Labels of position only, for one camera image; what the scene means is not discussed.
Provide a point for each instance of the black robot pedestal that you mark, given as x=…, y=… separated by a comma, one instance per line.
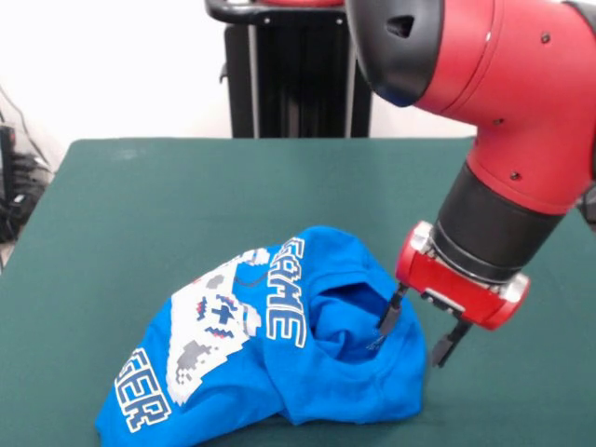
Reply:
x=298, y=70

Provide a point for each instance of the blue printed shirt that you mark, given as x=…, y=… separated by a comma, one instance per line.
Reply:
x=326, y=363

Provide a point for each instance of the black office chair base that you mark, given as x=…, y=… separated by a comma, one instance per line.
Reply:
x=589, y=205

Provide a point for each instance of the dark green table cloth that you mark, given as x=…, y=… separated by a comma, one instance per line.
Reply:
x=116, y=209

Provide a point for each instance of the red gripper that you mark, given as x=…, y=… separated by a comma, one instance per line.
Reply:
x=447, y=288

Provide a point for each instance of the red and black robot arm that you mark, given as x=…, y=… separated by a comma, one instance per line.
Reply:
x=489, y=116

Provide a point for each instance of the black box device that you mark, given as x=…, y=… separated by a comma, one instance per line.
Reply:
x=7, y=158

